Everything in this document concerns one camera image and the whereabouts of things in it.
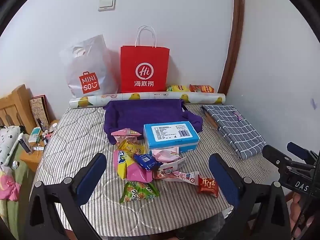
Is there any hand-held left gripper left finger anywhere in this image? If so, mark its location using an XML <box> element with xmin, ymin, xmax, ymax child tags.
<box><xmin>24</xmin><ymin>152</ymin><xmax>108</xmax><ymax>240</ymax></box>

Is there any purple fabric basket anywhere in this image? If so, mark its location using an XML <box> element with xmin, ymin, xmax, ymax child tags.
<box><xmin>103</xmin><ymin>99</ymin><xmax>203</xmax><ymax>145</ymax></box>

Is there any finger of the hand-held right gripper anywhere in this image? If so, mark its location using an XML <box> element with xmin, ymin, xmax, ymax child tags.
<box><xmin>287</xmin><ymin>142</ymin><xmax>320</xmax><ymax>164</ymax></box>
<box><xmin>262</xmin><ymin>145</ymin><xmax>315</xmax><ymax>175</ymax></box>

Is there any yellow chip bag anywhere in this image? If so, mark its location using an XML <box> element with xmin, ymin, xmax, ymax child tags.
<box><xmin>166</xmin><ymin>84</ymin><xmax>190</xmax><ymax>93</ymax></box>

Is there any white dotted pillow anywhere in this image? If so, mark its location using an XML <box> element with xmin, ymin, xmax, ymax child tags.
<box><xmin>0</xmin><ymin>126</ymin><xmax>22</xmax><ymax>167</ymax></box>

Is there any green snack packet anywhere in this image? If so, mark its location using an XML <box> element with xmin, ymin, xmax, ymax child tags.
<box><xmin>119</xmin><ymin>181</ymin><xmax>160</xmax><ymax>203</ymax></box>

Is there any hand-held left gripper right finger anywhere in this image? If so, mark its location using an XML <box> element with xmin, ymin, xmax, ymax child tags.
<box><xmin>209</xmin><ymin>153</ymin><xmax>292</xmax><ymax>240</ymax></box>

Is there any white light switch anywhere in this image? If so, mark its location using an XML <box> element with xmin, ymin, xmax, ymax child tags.
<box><xmin>98</xmin><ymin>0</ymin><xmax>117</xmax><ymax>12</ymax></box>

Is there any small red snack packet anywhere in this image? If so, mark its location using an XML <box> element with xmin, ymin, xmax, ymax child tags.
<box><xmin>198</xmin><ymin>176</ymin><xmax>219</xmax><ymax>195</ymax></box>

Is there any long strawberry snack packet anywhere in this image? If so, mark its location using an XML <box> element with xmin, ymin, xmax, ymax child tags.
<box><xmin>152</xmin><ymin>171</ymin><xmax>200</xmax><ymax>183</ymax></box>

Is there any red paper bag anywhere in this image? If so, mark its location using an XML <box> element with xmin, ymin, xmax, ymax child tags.
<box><xmin>120</xmin><ymin>26</ymin><xmax>170</xmax><ymax>93</ymax></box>

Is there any pink strawberry snack packet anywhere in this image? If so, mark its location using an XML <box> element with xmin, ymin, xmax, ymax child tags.
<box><xmin>111</xmin><ymin>128</ymin><xmax>142</xmax><ymax>144</ymax></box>

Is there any white plastic shopping bag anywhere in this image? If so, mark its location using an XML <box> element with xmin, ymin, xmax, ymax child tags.
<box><xmin>59</xmin><ymin>34</ymin><xmax>118</xmax><ymax>98</ymax></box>

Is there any pink yellow snack packet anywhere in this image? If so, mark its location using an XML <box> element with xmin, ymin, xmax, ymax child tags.
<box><xmin>113</xmin><ymin>150</ymin><xmax>153</xmax><ymax>183</ymax></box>

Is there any person's right hand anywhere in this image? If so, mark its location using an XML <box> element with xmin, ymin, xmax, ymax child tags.
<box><xmin>291</xmin><ymin>192</ymin><xmax>320</xmax><ymax>234</ymax></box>

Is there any blue cookie packet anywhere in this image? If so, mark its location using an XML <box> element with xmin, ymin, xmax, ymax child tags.
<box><xmin>134</xmin><ymin>152</ymin><xmax>162</xmax><ymax>171</ymax></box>

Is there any teal white box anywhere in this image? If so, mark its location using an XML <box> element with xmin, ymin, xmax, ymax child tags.
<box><xmin>28</xmin><ymin>127</ymin><xmax>42</xmax><ymax>143</ymax></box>

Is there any orange chip bag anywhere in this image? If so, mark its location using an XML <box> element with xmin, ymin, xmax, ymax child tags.
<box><xmin>189</xmin><ymin>84</ymin><xmax>215</xmax><ymax>93</ymax></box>

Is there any grey checkered folded cloth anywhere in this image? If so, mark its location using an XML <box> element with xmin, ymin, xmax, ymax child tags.
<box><xmin>200</xmin><ymin>104</ymin><xmax>267</xmax><ymax>160</ymax></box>

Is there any patterned book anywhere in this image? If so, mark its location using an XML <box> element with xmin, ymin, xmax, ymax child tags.
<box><xmin>29</xmin><ymin>94</ymin><xmax>50</xmax><ymax>130</ymax></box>

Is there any lemon print paper roll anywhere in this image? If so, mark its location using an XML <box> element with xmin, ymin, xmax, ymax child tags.
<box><xmin>69</xmin><ymin>92</ymin><xmax>226</xmax><ymax>109</ymax></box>

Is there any wooden headboard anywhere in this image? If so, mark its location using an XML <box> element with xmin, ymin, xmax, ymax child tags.
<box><xmin>0</xmin><ymin>84</ymin><xmax>37</xmax><ymax>133</ymax></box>

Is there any blue tissue box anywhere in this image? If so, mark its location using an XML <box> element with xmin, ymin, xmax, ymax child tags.
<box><xmin>143</xmin><ymin>123</ymin><xmax>200</xmax><ymax>154</ymax></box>

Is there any black cable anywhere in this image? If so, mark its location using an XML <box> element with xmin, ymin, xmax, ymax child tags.
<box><xmin>296</xmin><ymin>192</ymin><xmax>310</xmax><ymax>233</ymax></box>

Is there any brown wooden door frame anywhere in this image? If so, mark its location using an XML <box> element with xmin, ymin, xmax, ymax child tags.
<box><xmin>217</xmin><ymin>0</ymin><xmax>244</xmax><ymax>94</ymax></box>

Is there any wooden nightstand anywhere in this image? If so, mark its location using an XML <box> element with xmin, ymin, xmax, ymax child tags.
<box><xmin>20</xmin><ymin>120</ymin><xmax>60</xmax><ymax>173</ymax></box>

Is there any white red snack packet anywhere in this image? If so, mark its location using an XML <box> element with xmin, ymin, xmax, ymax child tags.
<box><xmin>157</xmin><ymin>157</ymin><xmax>187</xmax><ymax>173</ymax></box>

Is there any pink blanket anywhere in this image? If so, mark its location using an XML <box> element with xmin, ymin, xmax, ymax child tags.
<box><xmin>0</xmin><ymin>166</ymin><xmax>22</xmax><ymax>202</ymax></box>

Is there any striped mattress pad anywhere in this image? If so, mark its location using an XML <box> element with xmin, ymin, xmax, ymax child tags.
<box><xmin>31</xmin><ymin>104</ymin><xmax>280</xmax><ymax>239</ymax></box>

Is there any pale pink snack packet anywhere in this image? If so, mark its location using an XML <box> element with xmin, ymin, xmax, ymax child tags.
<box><xmin>151</xmin><ymin>148</ymin><xmax>181</xmax><ymax>163</ymax></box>

